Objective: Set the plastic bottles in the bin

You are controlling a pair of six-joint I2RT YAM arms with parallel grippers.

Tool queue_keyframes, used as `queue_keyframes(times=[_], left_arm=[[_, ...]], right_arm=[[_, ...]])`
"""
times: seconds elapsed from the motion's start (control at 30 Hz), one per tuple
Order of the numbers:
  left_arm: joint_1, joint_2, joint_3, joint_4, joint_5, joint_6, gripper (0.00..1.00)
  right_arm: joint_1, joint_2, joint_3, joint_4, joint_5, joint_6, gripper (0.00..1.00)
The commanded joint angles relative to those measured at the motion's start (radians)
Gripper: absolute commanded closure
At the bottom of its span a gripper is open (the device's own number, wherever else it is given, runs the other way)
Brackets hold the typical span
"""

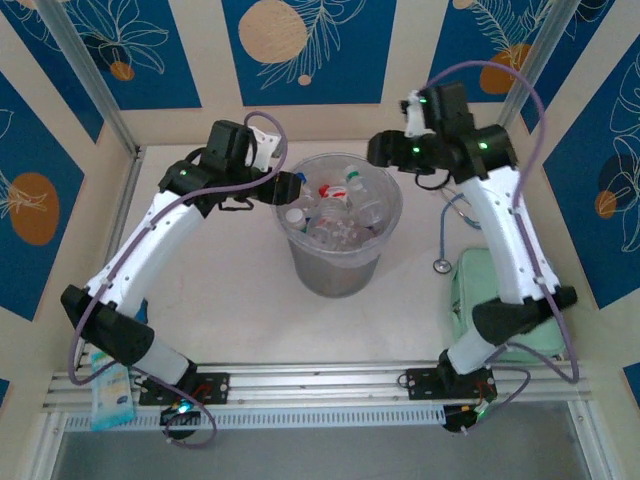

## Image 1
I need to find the mint green case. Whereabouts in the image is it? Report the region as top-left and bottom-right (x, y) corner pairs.
(449, 247), (564, 365)

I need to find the aluminium frame post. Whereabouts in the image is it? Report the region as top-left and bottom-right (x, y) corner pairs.
(37, 0), (139, 157)
(487, 0), (584, 150)

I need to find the blue stethoscope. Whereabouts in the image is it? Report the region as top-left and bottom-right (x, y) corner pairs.
(432, 185), (482, 275)

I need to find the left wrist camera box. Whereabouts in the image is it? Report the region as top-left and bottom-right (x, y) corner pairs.
(246, 126), (282, 174)

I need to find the large red label cola bottle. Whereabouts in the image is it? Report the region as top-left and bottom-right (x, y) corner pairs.
(305, 197), (371, 250)

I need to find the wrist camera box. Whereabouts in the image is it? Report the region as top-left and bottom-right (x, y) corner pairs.
(398, 89), (432, 138)
(246, 126), (282, 174)

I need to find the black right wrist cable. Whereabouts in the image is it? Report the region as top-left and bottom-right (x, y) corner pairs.
(416, 172), (452, 191)

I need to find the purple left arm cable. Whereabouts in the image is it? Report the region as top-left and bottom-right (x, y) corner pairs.
(67, 110), (289, 449)

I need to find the slotted grey cable duct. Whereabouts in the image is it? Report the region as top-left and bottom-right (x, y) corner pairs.
(64, 404), (447, 434)

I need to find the blue white wipes packet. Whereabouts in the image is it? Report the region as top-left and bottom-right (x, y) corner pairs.
(89, 349), (139, 433)

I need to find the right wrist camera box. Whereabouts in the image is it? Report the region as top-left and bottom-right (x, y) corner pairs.
(398, 89), (432, 138)

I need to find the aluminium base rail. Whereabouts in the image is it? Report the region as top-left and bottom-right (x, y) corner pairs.
(42, 360), (592, 412)

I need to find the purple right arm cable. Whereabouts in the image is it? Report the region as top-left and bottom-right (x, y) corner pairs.
(422, 59), (584, 436)

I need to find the black controller board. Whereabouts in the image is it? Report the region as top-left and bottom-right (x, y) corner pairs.
(443, 402), (496, 435)
(159, 399), (202, 427)

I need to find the grey translucent waste bin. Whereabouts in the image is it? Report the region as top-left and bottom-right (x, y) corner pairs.
(274, 152), (404, 300)

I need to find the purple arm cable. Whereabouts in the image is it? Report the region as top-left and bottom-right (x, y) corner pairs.
(67, 110), (289, 449)
(422, 59), (584, 436)

